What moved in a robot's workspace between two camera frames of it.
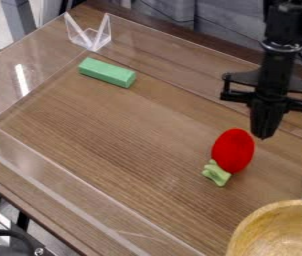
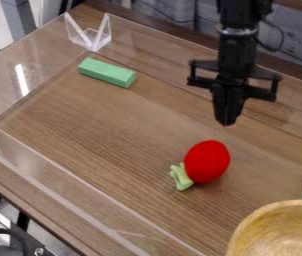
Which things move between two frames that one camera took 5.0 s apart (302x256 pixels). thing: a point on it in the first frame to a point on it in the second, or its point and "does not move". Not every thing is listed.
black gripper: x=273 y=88 to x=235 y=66
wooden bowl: x=282 y=229 does not move
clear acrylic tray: x=102 y=112 does not move
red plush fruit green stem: x=232 y=153 to x=206 y=163
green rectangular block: x=107 y=72 does not move
